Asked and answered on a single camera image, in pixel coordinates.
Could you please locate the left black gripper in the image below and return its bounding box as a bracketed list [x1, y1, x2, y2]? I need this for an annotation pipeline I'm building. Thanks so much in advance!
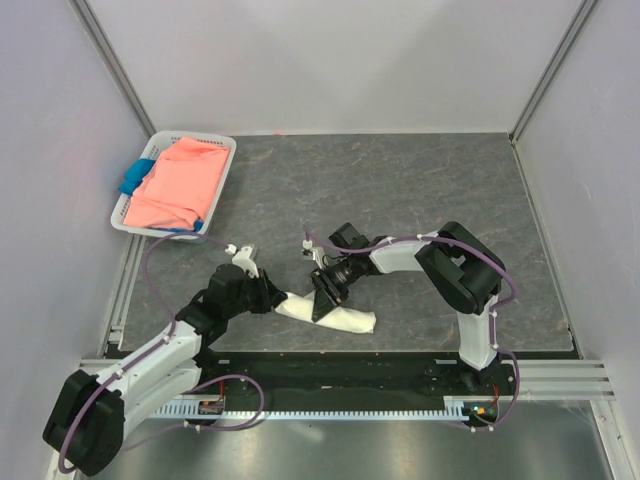
[224, 268, 287, 319]

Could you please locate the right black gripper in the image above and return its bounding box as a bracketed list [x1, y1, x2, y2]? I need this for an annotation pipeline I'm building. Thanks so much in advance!
[309, 256, 360, 323]

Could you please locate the white cloth napkin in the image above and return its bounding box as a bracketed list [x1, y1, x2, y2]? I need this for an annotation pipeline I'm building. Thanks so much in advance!
[275, 292, 377, 334]

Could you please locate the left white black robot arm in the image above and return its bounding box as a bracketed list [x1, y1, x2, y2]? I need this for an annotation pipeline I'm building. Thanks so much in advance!
[43, 264, 288, 476]

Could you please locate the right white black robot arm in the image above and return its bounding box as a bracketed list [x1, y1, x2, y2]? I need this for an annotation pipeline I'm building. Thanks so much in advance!
[302, 222, 505, 394]

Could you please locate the pink cloth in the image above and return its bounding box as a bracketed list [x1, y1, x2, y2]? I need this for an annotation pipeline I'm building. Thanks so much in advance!
[123, 137, 230, 232]

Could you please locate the blue cloth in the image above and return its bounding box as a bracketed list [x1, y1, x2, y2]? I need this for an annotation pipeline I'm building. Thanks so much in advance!
[118, 158, 155, 196]

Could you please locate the white plastic basket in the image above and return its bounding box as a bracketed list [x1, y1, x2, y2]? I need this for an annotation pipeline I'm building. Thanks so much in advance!
[111, 131, 236, 242]

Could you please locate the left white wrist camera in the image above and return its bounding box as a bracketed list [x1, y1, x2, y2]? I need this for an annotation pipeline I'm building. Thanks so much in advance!
[225, 244, 259, 278]

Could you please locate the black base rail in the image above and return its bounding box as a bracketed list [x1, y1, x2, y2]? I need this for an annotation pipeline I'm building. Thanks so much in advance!
[198, 352, 515, 409]

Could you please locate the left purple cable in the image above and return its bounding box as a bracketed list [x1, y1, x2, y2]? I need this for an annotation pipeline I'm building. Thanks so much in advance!
[57, 232, 236, 474]

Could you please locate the purple cable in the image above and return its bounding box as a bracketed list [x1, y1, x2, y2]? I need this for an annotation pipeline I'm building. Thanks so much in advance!
[57, 232, 236, 474]
[302, 227, 522, 431]

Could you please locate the white slotted cable duct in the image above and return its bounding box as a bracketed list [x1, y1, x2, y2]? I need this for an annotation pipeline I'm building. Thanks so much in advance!
[150, 396, 498, 422]

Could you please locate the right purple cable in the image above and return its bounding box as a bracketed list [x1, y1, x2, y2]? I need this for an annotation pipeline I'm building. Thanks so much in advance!
[302, 227, 522, 431]

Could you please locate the left aluminium frame post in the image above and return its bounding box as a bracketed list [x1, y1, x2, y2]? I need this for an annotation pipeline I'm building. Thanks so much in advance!
[69, 0, 157, 138]

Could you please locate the aluminium frame post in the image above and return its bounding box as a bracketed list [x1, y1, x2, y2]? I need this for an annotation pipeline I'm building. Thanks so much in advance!
[69, 0, 157, 138]
[508, 0, 600, 147]

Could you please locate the right aluminium frame post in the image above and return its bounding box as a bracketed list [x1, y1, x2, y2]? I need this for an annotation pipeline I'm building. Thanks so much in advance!
[508, 0, 600, 147]

